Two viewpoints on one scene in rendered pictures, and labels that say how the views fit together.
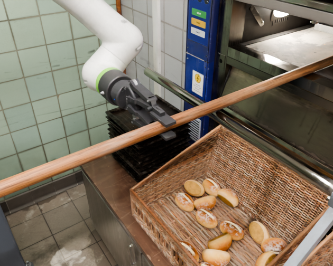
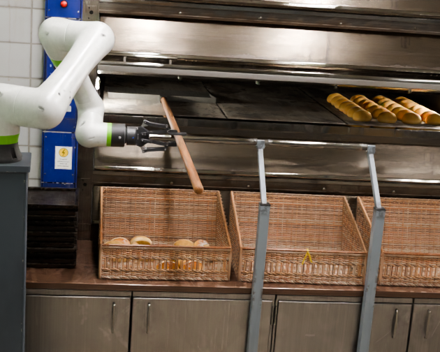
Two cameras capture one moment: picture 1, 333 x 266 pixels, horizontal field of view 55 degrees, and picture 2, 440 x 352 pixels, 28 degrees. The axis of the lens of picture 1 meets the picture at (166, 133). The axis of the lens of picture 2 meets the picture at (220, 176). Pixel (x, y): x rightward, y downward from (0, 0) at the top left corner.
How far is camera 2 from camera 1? 3.16 m
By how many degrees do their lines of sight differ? 60
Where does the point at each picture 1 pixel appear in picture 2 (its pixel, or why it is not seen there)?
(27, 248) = not seen: outside the picture
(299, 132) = (177, 158)
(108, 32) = (96, 99)
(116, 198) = (68, 279)
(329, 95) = (191, 123)
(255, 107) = (134, 156)
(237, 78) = not seen: hidden behind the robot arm
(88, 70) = (93, 128)
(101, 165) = not seen: hidden behind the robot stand
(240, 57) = (110, 119)
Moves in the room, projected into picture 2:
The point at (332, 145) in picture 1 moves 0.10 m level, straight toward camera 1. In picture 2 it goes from (202, 156) to (212, 161)
